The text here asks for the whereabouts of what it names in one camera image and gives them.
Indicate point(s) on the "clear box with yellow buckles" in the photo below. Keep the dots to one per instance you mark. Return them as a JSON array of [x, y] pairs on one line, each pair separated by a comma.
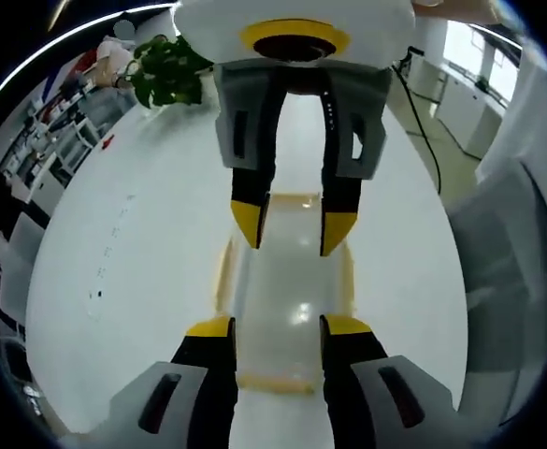
[[284, 290]]

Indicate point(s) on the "grey mesh office chair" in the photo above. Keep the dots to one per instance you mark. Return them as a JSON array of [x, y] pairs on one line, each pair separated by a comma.
[[507, 290]]

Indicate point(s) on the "white chair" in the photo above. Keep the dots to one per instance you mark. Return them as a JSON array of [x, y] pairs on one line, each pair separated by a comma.
[[76, 145]]

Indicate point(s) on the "green potted plant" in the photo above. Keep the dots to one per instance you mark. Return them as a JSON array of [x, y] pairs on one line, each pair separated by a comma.
[[168, 75]]

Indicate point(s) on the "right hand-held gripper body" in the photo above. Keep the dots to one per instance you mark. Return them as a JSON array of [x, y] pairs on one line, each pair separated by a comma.
[[207, 33]]

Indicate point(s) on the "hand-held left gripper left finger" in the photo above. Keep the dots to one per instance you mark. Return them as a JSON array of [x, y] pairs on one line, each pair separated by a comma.
[[184, 388]]

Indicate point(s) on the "long curved ceiling light strip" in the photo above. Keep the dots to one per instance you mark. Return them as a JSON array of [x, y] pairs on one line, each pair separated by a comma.
[[67, 42]]

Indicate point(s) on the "person's white shirt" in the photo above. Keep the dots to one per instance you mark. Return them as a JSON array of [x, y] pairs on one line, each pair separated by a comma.
[[525, 117]]

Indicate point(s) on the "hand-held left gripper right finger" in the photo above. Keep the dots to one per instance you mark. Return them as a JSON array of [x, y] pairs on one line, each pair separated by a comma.
[[371, 388]]

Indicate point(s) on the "white shelf unit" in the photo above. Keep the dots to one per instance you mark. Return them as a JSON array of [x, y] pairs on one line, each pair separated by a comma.
[[53, 110]]

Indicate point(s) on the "white cabinet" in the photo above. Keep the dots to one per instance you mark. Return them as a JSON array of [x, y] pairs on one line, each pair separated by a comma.
[[469, 112]]

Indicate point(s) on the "small red object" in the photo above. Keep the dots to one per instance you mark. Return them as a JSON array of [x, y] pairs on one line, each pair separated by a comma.
[[108, 141]]

